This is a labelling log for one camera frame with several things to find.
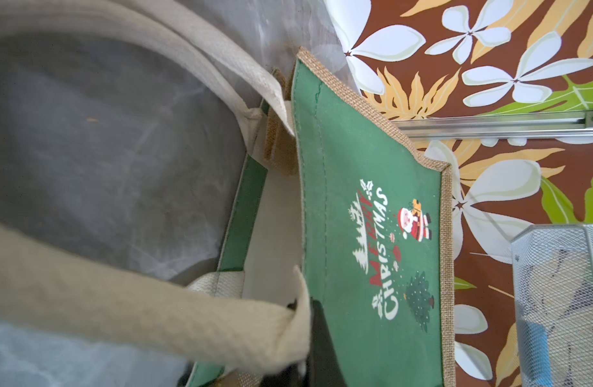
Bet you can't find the green burlap christmas pouch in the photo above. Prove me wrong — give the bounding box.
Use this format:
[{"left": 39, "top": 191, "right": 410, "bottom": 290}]
[{"left": 0, "top": 1, "right": 455, "bottom": 386}]

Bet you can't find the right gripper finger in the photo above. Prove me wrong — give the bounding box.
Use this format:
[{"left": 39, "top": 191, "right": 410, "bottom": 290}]
[{"left": 272, "top": 298, "right": 347, "bottom": 387}]

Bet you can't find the blue object in basket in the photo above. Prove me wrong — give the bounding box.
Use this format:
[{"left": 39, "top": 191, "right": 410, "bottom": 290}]
[{"left": 517, "top": 320, "right": 554, "bottom": 387}]

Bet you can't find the white mesh basket right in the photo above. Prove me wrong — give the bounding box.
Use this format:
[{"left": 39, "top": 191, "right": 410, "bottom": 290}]
[{"left": 512, "top": 224, "right": 593, "bottom": 386}]

